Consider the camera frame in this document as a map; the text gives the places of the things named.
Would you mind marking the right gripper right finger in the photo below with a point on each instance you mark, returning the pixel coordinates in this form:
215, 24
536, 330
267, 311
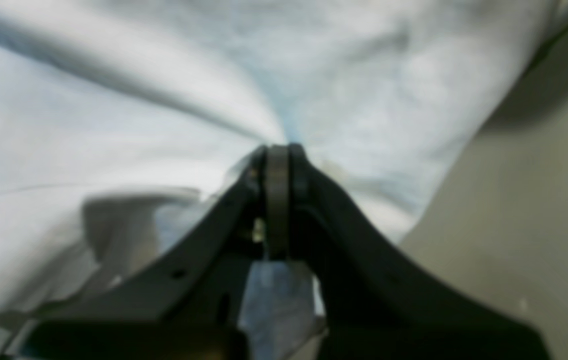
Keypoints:
380, 305

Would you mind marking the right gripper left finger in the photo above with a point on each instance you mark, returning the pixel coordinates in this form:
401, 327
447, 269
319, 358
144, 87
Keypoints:
188, 304

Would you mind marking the white t-shirt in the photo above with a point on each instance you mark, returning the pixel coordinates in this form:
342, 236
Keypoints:
158, 94

